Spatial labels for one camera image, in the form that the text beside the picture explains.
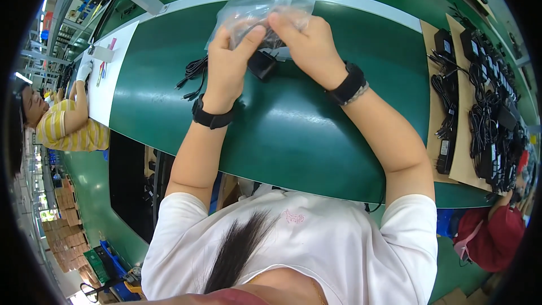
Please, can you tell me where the person's right hand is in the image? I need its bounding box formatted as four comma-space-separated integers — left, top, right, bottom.
268, 10, 349, 92

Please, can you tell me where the heap of black adapters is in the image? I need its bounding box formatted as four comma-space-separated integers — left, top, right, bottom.
459, 27, 531, 196

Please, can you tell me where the blue pallet truck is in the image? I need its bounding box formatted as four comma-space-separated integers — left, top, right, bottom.
80, 239, 144, 303

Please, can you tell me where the white paper sheet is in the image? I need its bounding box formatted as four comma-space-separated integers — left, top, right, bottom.
86, 20, 140, 128

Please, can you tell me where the clear plastic bag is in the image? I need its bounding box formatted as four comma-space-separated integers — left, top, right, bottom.
205, 0, 316, 62

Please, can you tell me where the person's left hand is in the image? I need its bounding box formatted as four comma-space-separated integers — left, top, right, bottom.
202, 25, 267, 115

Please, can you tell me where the black cable bundle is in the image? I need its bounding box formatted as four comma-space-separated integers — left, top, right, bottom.
428, 50, 460, 140

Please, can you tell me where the person's body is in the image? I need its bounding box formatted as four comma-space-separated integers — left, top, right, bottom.
141, 169, 439, 305

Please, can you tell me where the black wrist band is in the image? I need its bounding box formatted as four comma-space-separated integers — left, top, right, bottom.
325, 61, 367, 106
191, 93, 236, 130

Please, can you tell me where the black coiled cable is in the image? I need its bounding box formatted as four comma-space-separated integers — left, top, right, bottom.
174, 55, 209, 101

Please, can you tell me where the small white box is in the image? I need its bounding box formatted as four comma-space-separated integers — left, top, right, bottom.
92, 46, 116, 64

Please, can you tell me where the stack of brown cartons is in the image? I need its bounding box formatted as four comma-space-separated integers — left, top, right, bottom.
41, 175, 103, 289

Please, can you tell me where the brown cardboard sheet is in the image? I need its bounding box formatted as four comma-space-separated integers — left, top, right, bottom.
447, 14, 509, 194
420, 20, 461, 185

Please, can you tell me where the black power adapter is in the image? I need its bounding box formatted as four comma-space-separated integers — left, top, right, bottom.
248, 50, 278, 81
436, 137, 456, 175
434, 29, 456, 62

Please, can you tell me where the beige braided bracelet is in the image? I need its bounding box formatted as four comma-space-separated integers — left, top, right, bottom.
343, 81, 370, 107

